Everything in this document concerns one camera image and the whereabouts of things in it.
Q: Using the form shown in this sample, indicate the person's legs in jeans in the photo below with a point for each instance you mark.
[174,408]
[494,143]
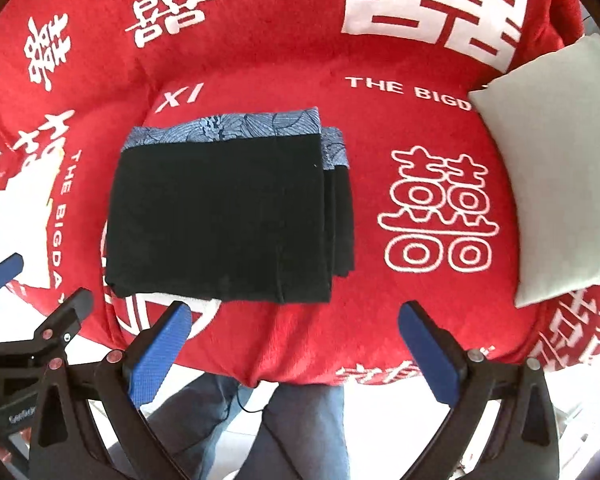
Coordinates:
[200,435]

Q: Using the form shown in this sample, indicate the person's right leg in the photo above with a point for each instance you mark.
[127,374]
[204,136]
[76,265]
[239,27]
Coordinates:
[305,430]

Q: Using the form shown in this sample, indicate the black pants with blue waistband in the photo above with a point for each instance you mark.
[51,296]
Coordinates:
[220,220]

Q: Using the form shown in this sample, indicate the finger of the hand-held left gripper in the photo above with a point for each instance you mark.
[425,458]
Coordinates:
[2,272]
[65,317]

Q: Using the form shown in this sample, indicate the grey cushion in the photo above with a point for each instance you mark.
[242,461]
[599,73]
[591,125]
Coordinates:
[555,175]

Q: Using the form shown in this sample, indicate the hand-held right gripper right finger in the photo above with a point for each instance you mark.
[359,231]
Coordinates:
[432,355]

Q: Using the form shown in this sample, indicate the red printed blanket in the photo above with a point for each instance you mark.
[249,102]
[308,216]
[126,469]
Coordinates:
[290,40]

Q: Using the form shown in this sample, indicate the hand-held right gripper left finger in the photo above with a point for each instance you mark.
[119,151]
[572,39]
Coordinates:
[157,355]

